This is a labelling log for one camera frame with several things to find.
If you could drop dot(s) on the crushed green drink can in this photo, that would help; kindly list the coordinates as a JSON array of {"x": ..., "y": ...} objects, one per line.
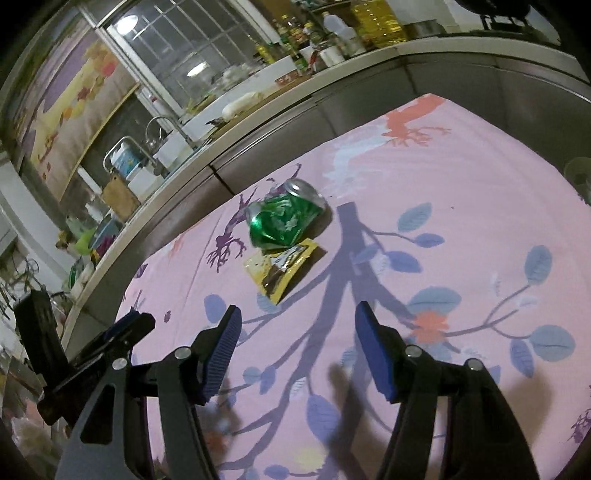
[{"x": 281, "y": 221}]

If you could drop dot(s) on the white cup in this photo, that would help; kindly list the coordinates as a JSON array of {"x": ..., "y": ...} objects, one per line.
[{"x": 331, "y": 56}]

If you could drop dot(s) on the kitchen counter cabinets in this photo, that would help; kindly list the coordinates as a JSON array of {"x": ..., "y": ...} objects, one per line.
[{"x": 277, "y": 147}]

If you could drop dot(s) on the pink floral tablecloth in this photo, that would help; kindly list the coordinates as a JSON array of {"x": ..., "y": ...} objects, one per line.
[{"x": 461, "y": 207}]

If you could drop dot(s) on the tall steel faucet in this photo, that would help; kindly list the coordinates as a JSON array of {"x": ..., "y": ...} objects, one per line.
[{"x": 182, "y": 131}]

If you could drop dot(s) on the barred window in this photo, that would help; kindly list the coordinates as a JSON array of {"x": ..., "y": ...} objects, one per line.
[{"x": 184, "y": 46}]

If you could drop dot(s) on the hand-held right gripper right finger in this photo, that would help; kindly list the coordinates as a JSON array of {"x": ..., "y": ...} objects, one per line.
[{"x": 376, "y": 350}]

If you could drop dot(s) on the white plastic jug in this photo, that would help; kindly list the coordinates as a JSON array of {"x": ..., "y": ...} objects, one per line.
[{"x": 339, "y": 34}]

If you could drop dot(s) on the blue label detergent jug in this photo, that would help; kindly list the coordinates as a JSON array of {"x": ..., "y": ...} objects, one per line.
[{"x": 124, "y": 161}]

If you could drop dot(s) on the clear plastic bag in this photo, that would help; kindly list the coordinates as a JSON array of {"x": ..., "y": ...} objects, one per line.
[{"x": 231, "y": 76}]

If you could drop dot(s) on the row of sauce bottles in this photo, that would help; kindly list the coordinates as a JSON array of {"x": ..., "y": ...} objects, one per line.
[{"x": 295, "y": 41}]

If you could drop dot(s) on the white radish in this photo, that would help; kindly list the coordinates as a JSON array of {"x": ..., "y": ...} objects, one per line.
[{"x": 240, "y": 102}]

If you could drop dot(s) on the angular steel faucet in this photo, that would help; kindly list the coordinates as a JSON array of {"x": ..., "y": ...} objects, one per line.
[{"x": 154, "y": 164}]

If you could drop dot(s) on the gas stove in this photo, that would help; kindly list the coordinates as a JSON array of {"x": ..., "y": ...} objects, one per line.
[{"x": 517, "y": 27}]

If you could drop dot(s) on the red and white bowl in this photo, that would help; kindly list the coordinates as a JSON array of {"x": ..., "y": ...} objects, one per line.
[{"x": 288, "y": 79}]

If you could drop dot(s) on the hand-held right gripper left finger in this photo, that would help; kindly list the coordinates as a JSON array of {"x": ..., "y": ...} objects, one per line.
[{"x": 221, "y": 355}]

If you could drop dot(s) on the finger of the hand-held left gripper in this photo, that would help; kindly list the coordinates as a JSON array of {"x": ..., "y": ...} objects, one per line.
[
  {"x": 123, "y": 321},
  {"x": 138, "y": 328}
]

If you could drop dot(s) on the yellow snack packet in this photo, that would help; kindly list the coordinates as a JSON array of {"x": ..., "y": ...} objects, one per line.
[{"x": 281, "y": 267}]

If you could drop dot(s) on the flat wooden cutting board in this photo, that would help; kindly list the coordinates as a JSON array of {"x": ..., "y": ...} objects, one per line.
[{"x": 277, "y": 94}]

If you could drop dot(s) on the steel bowl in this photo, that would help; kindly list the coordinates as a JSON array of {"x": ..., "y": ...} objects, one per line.
[{"x": 427, "y": 28}]

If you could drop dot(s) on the green plastic basin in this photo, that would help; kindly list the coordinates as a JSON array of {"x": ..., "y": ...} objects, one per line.
[{"x": 85, "y": 241}]

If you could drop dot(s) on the standing wooden cutting board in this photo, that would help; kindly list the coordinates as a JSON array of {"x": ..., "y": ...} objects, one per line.
[{"x": 120, "y": 198}]

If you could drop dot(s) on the large cooking oil bottle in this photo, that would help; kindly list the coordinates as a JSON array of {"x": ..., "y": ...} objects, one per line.
[{"x": 378, "y": 23}]

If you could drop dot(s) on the fruit printed blind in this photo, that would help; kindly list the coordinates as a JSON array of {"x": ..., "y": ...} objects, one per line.
[{"x": 78, "y": 106}]

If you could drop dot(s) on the blue plastic basin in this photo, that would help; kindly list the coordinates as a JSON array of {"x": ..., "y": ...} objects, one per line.
[{"x": 107, "y": 230}]

